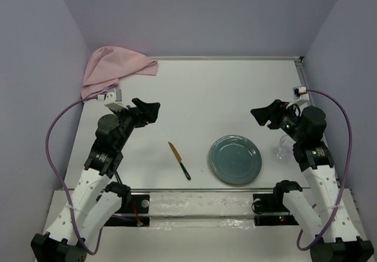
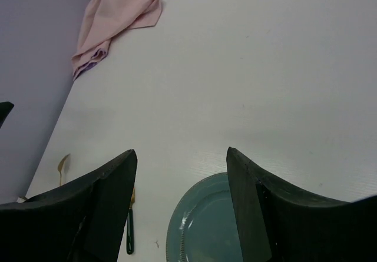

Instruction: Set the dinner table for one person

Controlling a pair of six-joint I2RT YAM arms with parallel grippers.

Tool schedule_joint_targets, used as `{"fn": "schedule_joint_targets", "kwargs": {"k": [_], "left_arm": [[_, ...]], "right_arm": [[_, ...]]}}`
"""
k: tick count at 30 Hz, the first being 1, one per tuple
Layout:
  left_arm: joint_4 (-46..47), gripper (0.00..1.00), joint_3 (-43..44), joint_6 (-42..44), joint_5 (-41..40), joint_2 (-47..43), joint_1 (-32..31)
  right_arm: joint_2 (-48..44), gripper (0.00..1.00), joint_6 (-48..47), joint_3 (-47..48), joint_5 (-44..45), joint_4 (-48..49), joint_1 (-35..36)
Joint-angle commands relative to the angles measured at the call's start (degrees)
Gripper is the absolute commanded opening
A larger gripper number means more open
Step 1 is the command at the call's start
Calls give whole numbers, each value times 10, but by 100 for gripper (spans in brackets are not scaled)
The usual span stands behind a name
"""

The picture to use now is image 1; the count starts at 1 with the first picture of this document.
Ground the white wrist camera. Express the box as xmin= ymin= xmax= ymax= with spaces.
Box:
xmin=286 ymin=86 xmax=310 ymax=108
xmin=97 ymin=88 xmax=127 ymax=111

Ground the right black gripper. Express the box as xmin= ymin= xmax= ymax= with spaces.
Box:
xmin=250 ymin=99 xmax=305 ymax=142

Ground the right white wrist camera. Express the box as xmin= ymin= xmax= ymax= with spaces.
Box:
xmin=286 ymin=86 xmax=310 ymax=108

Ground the teal round plate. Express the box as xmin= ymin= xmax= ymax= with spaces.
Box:
xmin=208 ymin=135 xmax=262 ymax=186

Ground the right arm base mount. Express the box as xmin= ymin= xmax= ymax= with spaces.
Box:
xmin=252 ymin=193 xmax=298 ymax=227

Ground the gold knife black handle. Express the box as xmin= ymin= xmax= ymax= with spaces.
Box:
xmin=168 ymin=142 xmax=191 ymax=180

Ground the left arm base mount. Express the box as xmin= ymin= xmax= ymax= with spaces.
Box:
xmin=105 ymin=193 xmax=150 ymax=227

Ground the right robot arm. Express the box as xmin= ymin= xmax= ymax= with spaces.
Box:
xmin=251 ymin=100 xmax=374 ymax=261

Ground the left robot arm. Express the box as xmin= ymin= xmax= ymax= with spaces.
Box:
xmin=31 ymin=92 xmax=160 ymax=261

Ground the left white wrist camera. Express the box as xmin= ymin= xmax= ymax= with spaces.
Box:
xmin=97 ymin=88 xmax=127 ymax=111

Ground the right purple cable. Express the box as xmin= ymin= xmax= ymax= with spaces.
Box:
xmin=296 ymin=88 xmax=353 ymax=250

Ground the pink cloth placemat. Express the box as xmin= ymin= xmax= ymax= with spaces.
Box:
xmin=81 ymin=46 xmax=158 ymax=98

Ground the purple cable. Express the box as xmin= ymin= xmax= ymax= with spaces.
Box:
xmin=296 ymin=88 xmax=353 ymax=250
xmin=44 ymin=95 xmax=102 ymax=256

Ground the clear plastic cup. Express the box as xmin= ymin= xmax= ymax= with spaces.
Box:
xmin=274 ymin=135 xmax=295 ymax=160

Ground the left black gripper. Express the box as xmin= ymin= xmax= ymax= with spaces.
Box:
xmin=110 ymin=98 xmax=160 ymax=150

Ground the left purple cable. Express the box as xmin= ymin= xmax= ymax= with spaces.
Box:
xmin=44 ymin=95 xmax=102 ymax=256

